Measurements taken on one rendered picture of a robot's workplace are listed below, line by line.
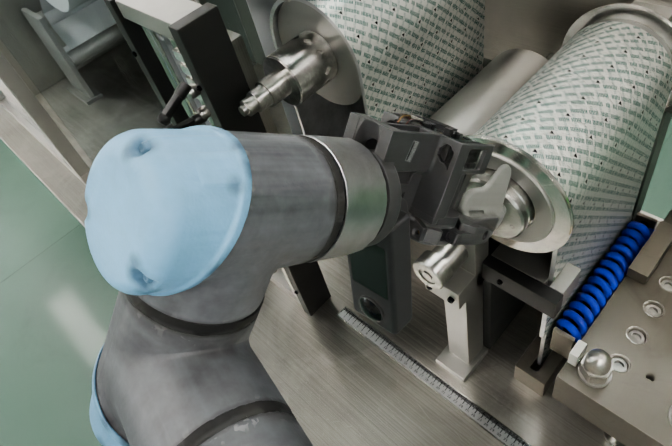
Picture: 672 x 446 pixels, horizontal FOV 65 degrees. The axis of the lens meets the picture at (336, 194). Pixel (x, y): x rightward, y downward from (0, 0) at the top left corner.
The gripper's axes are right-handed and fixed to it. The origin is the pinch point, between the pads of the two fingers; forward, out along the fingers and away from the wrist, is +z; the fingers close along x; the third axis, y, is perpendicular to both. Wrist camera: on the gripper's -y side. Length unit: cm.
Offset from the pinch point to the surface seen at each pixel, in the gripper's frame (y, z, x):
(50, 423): -145, 24, 126
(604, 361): -13.2, 15.3, -14.1
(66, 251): -120, 55, 199
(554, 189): 4.2, 1.5, -5.8
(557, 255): -2.9, 8.2, -6.8
